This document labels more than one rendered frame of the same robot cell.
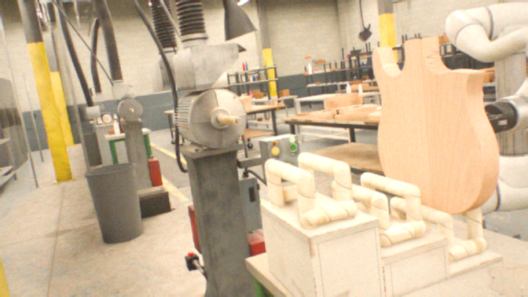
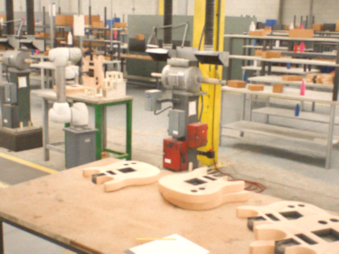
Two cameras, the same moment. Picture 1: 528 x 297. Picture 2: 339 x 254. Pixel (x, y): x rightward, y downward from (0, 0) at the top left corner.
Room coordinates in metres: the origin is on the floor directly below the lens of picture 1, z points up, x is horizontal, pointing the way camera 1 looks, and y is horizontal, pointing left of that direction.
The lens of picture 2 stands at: (6.45, -2.25, 1.80)
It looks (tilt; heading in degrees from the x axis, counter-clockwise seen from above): 12 degrees down; 152
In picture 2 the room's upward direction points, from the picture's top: 1 degrees clockwise
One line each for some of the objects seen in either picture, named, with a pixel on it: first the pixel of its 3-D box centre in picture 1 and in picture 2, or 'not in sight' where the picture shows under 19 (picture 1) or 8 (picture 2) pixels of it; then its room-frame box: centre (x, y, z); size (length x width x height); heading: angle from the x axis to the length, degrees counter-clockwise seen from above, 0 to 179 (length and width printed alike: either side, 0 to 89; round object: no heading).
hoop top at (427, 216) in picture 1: (418, 210); not in sight; (0.97, -0.34, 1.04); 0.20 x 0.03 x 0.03; 19
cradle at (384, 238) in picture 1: (402, 232); not in sight; (0.84, -0.26, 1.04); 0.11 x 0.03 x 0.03; 110
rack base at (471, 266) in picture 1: (433, 247); (94, 96); (0.98, -0.37, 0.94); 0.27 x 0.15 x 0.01; 20
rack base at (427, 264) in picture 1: (378, 247); (104, 92); (0.93, -0.23, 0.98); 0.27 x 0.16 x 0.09; 20
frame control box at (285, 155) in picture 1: (270, 163); (159, 103); (2.01, -0.01, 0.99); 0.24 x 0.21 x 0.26; 23
